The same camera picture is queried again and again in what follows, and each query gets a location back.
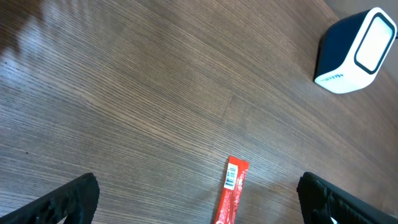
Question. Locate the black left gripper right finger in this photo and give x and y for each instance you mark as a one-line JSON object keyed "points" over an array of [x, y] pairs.
{"points": [[322, 202]]}

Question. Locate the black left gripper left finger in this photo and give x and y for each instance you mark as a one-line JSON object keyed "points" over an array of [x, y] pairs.
{"points": [[74, 202]]}

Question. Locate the red snack stick packet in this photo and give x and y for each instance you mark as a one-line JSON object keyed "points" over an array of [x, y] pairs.
{"points": [[232, 190]]}

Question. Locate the white barcode scanner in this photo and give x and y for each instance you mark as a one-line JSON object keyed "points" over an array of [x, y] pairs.
{"points": [[353, 49]]}

